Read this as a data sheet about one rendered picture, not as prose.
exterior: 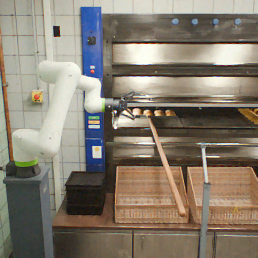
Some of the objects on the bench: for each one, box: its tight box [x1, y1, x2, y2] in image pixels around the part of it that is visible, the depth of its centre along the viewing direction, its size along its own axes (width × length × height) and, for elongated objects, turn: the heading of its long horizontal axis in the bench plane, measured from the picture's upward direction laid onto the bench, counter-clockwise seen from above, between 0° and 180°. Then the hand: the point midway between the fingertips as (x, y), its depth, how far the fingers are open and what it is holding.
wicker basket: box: [187, 166, 258, 225], centre depth 274 cm, size 49×56×28 cm
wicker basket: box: [114, 166, 189, 223], centre depth 276 cm, size 49×56×28 cm
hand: (144, 105), depth 228 cm, fingers open, 13 cm apart
